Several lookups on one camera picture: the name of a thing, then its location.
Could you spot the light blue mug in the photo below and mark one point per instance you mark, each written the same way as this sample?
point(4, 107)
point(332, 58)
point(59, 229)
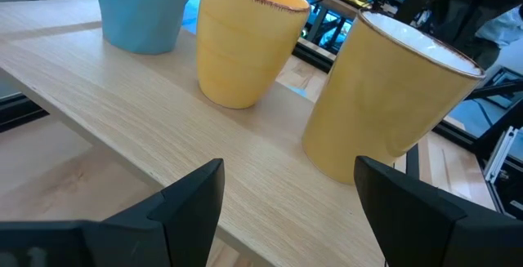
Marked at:
point(143, 10)

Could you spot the wooden box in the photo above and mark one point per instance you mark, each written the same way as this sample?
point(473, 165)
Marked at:
point(163, 108)

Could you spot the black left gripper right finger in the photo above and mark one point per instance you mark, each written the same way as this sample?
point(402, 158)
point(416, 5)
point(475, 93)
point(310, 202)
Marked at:
point(408, 218)

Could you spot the large yellow mug white inside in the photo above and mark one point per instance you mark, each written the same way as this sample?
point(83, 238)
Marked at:
point(380, 95)

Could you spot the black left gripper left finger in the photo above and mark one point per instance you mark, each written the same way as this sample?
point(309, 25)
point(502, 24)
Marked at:
point(180, 226)

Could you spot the silver aluminium profile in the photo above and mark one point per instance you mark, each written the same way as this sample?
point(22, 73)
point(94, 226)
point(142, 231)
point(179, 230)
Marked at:
point(500, 152)

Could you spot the small yellow cup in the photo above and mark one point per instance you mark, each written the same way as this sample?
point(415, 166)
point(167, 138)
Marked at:
point(241, 46)

